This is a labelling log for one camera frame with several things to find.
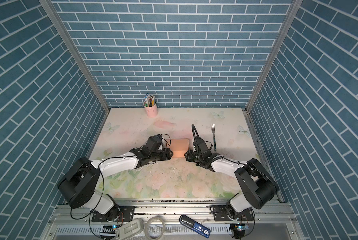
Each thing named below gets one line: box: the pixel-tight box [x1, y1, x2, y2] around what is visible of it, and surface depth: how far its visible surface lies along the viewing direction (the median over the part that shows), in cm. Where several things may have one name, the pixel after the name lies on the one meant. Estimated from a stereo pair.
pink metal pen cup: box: [143, 101, 158, 118], surface depth 113 cm
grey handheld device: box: [115, 218, 144, 240], surface depth 68 cm
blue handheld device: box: [179, 214, 211, 239], surface depth 70 cm
